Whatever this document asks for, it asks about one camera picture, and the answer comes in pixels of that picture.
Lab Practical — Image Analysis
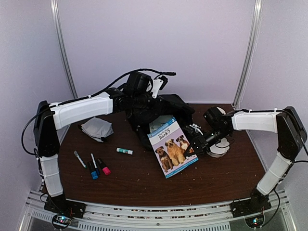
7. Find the green white glue stick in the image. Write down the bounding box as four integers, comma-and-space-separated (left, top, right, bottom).
116, 148, 133, 154

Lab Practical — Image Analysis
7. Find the green tipped white marker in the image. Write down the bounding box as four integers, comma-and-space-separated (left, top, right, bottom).
74, 151, 87, 169

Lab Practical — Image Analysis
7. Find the black blue highlighter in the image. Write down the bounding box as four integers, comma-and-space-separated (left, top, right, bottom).
87, 161, 98, 180

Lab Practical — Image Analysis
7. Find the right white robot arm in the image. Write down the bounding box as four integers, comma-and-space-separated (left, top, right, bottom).
184, 106, 308, 213

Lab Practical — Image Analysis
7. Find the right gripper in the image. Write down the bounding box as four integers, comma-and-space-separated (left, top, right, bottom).
184, 126, 231, 157

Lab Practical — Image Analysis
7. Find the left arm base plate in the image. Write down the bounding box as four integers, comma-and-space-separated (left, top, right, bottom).
44, 201, 86, 218

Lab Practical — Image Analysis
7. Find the blue tipped white marker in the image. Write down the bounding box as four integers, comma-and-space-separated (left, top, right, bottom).
90, 153, 100, 176

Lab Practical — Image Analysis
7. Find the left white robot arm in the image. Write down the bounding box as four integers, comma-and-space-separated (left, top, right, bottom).
26, 69, 168, 214

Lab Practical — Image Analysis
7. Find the front aluminium rail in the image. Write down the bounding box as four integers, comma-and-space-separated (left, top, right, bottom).
19, 189, 298, 231

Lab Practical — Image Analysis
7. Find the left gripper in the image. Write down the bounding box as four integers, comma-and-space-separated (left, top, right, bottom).
133, 92, 166, 115

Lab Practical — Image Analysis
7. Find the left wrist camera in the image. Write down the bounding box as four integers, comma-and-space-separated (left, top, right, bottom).
123, 72, 151, 96

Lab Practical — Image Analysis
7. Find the white fluted ceramic bowl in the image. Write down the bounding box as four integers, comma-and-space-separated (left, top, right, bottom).
207, 138, 230, 158

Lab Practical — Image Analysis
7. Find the right aluminium frame post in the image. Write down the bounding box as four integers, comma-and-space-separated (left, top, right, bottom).
233, 0, 264, 109

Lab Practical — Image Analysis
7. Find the white cup black band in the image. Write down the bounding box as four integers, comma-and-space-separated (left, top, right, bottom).
216, 107, 226, 115

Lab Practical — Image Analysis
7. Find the pale green book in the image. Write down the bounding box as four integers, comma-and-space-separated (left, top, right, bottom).
149, 115, 173, 133

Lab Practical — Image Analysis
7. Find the black student backpack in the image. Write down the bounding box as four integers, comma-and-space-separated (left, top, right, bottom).
125, 94, 195, 151

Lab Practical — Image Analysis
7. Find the dog picture book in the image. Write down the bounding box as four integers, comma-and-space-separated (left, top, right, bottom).
148, 117, 199, 179

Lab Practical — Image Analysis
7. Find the grey white pouch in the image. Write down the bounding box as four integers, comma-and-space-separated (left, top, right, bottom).
78, 117, 114, 142

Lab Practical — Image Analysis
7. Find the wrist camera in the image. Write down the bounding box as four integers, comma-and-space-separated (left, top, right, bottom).
203, 107, 228, 130
123, 72, 151, 96

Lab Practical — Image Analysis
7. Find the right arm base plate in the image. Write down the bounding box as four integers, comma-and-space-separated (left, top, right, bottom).
230, 199, 271, 218

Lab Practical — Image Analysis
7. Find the aluminium frame post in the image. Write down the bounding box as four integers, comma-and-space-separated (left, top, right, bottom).
233, 0, 264, 109
50, 0, 78, 99

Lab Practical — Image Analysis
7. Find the black pink highlighter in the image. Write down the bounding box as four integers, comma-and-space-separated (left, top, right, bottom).
97, 158, 111, 175

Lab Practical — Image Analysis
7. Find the left aluminium frame post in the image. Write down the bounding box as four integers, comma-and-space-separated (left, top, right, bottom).
50, 0, 78, 99

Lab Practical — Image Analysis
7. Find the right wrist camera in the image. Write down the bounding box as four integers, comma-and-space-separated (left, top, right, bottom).
203, 107, 228, 130

